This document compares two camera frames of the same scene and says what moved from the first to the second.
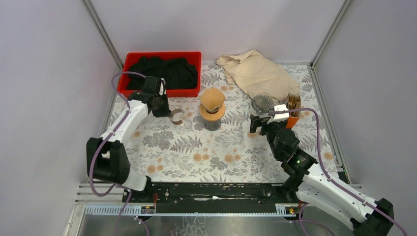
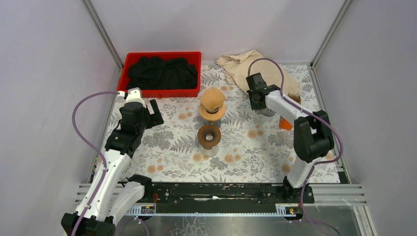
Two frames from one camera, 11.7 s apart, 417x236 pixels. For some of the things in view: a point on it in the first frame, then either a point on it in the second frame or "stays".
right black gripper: x=255 y=121 → x=253 y=106
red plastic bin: x=194 y=58 stays
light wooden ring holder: x=208 y=116 stays
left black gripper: x=162 y=106 → x=147 y=115
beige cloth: x=258 y=75 stays
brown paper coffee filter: x=212 y=99 stays
